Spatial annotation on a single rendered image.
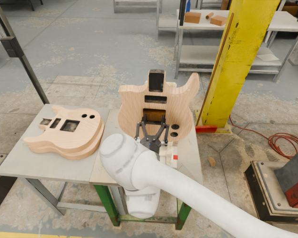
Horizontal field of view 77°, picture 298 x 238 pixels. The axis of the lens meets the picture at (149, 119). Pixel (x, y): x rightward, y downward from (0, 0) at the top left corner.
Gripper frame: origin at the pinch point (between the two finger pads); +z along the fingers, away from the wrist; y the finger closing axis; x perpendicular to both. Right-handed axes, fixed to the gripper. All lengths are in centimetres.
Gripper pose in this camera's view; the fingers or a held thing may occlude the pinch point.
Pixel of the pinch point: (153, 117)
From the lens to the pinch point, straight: 83.7
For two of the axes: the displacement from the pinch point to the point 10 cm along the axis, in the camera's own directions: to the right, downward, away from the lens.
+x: 0.0, -7.0, -7.1
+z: 1.2, -7.1, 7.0
